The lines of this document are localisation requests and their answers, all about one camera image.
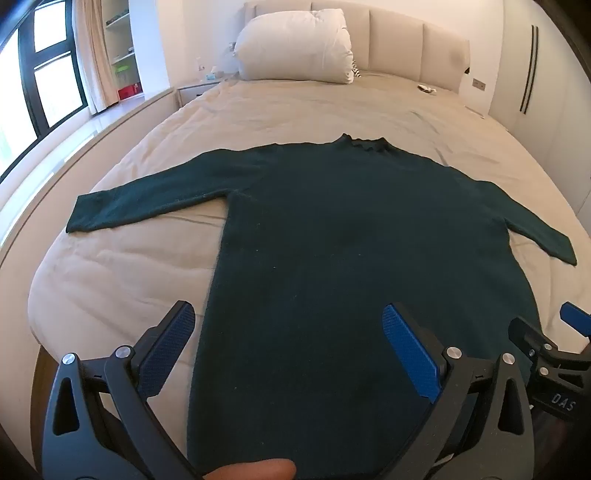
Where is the beige window bench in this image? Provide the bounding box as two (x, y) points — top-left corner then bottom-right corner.
(0, 87), (180, 278)

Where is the white pillow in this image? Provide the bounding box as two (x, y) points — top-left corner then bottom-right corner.
(233, 8), (355, 85)

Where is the black framed window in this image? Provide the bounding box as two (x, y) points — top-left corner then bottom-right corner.
(0, 0), (89, 182)

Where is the beige padded headboard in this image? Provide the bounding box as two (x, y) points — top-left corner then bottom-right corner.
(244, 0), (472, 93)

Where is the bed with beige bedding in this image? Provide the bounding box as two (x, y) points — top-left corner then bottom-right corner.
(27, 73), (591, 462)

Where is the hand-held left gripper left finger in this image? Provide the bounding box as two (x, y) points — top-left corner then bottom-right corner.
(41, 300), (204, 480)

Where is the black wardrobe handle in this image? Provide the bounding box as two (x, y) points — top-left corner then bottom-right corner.
(525, 27), (539, 114)
(519, 25), (534, 113)

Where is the beige curtain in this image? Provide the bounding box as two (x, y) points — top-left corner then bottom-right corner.
(74, 0), (122, 115)

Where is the dark green sweater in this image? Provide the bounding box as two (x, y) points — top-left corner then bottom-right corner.
(65, 134), (578, 480)

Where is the person's left hand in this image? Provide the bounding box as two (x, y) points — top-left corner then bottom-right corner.
(203, 458), (297, 480)

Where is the white nightstand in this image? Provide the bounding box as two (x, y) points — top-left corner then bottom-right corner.
(178, 76), (232, 108)

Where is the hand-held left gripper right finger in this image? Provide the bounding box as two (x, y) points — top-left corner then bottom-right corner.
(381, 302), (536, 480)

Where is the white wall shelf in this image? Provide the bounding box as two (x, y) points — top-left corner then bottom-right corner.
(102, 0), (147, 100)

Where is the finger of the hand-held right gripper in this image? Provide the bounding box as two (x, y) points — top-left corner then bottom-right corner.
(508, 316), (561, 372)
(560, 301), (591, 344)

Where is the white wardrobe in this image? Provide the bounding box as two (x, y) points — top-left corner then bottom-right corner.
(488, 0), (591, 222)

